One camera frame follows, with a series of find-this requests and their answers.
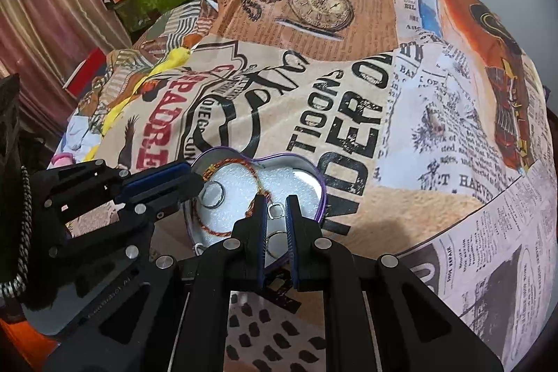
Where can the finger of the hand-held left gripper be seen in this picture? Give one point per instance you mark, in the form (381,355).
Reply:
(152,178)
(174,197)

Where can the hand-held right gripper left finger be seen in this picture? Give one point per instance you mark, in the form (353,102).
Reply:
(261,263)

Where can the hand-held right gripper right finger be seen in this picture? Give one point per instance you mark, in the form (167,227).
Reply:
(291,258)

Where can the purple heart-shaped tin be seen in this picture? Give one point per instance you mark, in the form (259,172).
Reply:
(305,184)

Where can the pink plush item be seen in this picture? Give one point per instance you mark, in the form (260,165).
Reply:
(62,158)

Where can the cartoon print sheet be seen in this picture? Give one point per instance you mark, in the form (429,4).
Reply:
(83,136)

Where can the red box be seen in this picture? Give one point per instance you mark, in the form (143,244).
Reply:
(87,71)

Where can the yellow cloth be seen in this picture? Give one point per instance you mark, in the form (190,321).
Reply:
(174,58)

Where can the striped brown curtain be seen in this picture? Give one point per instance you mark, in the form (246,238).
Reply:
(43,6)

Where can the green patterned bag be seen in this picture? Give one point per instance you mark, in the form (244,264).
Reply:
(152,6)

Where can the newspaper print blanket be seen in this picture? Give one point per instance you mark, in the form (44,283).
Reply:
(436,136)

